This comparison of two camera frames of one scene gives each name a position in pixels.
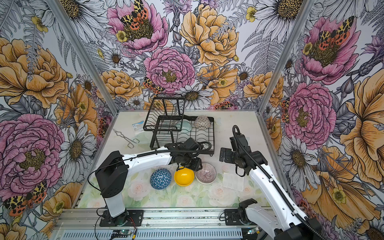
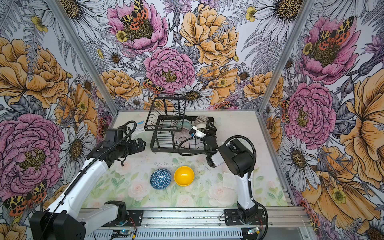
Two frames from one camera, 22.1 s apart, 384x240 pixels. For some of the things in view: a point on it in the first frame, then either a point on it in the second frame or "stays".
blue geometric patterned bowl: [160, 178] stays
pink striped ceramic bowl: [207, 174] -> [180, 136]
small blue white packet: [138, 127] stays
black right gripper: [227, 156] -> [213, 133]
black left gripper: [195, 166] -> [134, 149]
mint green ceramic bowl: [184, 126] stays
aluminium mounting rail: [185, 219] stays
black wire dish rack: [167, 119] stays
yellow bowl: [184, 177] stays
